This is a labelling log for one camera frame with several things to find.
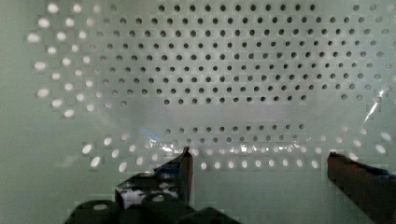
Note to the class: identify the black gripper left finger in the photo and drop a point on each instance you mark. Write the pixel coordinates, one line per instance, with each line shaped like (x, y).
(173, 177)

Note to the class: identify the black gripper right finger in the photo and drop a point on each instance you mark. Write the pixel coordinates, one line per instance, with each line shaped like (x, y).
(372, 189)

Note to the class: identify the mint green strainer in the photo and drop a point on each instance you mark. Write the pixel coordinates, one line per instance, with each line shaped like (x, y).
(260, 91)

